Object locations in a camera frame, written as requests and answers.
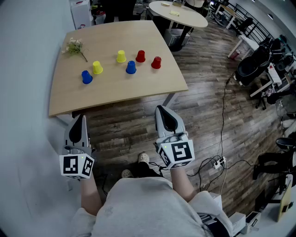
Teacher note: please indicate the round beige table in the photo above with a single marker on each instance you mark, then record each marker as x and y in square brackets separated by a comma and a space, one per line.
[185, 18]

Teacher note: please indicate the grey computer case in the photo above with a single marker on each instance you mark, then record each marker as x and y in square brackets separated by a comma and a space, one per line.
[174, 37]

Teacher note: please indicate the white power strip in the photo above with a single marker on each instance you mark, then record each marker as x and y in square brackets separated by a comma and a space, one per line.
[219, 162]

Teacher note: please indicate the yellow cloth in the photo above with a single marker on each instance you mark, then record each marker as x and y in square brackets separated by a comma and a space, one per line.
[174, 13]

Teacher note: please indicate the person's black trousers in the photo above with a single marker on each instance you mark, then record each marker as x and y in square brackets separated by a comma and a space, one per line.
[144, 170]

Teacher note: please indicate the black desk chair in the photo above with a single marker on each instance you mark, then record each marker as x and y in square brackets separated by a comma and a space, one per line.
[245, 24]

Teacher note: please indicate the grey table leg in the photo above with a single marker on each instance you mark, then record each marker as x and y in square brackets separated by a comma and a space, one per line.
[170, 99]

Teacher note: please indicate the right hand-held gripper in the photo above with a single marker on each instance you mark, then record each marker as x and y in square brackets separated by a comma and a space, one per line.
[180, 150]

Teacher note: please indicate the white cardboard box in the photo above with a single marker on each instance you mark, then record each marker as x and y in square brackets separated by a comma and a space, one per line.
[237, 223]

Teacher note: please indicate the black stroller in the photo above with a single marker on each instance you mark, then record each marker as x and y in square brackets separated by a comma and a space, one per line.
[252, 67]

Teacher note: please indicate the pale yellow pad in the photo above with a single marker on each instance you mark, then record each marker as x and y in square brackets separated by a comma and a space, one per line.
[165, 4]

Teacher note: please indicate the white clog shoe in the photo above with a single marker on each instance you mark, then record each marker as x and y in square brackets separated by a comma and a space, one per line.
[143, 157]
[126, 173]

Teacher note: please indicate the red paper cup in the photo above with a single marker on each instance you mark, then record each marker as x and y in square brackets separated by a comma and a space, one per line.
[140, 56]
[156, 63]

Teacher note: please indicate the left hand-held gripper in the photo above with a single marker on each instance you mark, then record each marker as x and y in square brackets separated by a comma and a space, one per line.
[69, 164]

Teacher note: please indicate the person's grey shirt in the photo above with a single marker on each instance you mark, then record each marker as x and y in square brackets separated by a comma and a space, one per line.
[143, 208]

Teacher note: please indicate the blue paper cup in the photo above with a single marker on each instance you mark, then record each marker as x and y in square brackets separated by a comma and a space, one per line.
[131, 67]
[87, 77]

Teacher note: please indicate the white water dispenser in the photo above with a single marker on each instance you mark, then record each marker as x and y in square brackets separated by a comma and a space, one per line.
[79, 12]

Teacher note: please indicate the artificial flower sprig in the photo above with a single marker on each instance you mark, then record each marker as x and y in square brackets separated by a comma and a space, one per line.
[74, 47]

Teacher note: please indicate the white desk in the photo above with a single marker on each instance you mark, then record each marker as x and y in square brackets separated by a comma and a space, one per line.
[248, 41]

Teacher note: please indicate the yellow paper cup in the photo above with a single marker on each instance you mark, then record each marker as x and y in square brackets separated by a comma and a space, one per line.
[97, 67]
[121, 56]

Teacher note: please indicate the tan wooden board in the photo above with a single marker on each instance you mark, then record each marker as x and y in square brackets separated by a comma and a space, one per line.
[285, 201]

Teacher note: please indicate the person's left forearm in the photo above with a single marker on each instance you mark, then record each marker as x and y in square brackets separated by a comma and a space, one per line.
[89, 194]

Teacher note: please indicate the black railing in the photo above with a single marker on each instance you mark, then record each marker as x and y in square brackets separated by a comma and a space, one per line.
[254, 20]

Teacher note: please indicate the person's right forearm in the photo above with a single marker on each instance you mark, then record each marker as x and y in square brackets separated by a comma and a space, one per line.
[182, 185]

